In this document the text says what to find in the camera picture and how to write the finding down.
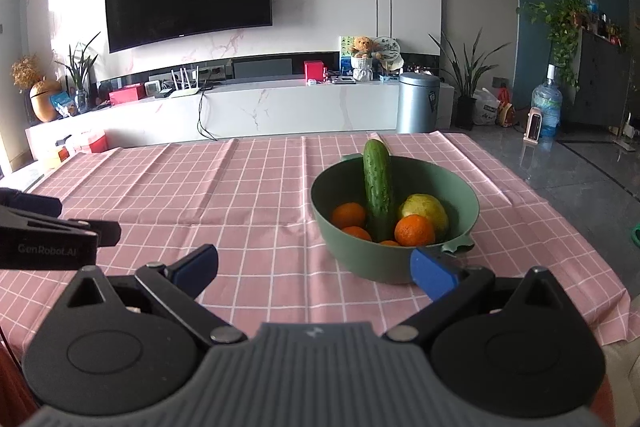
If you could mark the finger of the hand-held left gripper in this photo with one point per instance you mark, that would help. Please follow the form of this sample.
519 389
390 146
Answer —
35 203
100 232

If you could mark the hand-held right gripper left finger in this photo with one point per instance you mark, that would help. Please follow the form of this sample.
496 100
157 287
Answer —
195 264

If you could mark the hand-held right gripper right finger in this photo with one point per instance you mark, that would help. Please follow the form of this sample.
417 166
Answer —
432 274

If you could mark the orange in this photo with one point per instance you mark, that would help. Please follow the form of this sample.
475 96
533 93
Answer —
348 214
389 243
414 229
357 233

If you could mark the green colander bowl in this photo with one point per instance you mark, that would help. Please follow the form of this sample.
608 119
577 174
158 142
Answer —
360 262

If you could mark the yellow-green pear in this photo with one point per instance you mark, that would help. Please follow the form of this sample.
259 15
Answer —
425 207

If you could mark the pink checked tablecloth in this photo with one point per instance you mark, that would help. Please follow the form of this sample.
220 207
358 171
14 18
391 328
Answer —
200 187

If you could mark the red white plastic container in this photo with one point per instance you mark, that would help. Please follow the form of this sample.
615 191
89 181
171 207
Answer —
92 142

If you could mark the orange round vase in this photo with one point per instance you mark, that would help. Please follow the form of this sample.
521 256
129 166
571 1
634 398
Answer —
44 102

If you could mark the green cucumber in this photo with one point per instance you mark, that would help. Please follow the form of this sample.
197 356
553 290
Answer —
378 187

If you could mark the dried yellow flowers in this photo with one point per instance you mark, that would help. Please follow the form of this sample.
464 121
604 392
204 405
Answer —
25 72

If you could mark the green orchid plant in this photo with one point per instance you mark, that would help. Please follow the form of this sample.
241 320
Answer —
80 77

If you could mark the flat red box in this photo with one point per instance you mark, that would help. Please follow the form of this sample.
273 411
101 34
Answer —
126 96

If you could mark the small white clock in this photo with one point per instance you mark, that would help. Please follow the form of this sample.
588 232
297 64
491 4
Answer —
152 88

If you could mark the white wifi router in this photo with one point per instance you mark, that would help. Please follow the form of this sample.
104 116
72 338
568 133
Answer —
185 91

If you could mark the silver trash bin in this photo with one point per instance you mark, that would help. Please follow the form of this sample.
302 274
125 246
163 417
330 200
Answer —
419 104

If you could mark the potted plant black pot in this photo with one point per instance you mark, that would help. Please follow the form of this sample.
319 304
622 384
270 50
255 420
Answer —
465 107

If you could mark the white plastic bag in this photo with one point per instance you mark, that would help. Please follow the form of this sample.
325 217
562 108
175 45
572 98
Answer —
485 109

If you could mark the orange bag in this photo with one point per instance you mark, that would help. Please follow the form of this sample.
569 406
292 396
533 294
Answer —
506 111

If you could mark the small pink stand device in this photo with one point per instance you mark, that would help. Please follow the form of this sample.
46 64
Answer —
534 124

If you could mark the white marble tv cabinet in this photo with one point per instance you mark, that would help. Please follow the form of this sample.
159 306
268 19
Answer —
300 107

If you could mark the blue water bottle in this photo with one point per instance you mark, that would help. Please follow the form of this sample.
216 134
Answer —
548 104

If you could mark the small red box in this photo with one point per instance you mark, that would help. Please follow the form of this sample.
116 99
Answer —
314 70

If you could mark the round paper fan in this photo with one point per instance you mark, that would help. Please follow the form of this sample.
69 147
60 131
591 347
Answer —
390 49

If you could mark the blue picture board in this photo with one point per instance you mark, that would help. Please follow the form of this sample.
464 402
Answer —
346 54

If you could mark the brown teddy bear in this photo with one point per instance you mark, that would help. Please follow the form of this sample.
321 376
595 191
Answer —
363 47

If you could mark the dark grey sideboard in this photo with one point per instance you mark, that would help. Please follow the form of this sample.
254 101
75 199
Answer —
600 77

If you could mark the trailing pothos plant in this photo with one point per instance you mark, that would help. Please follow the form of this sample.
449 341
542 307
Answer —
562 32

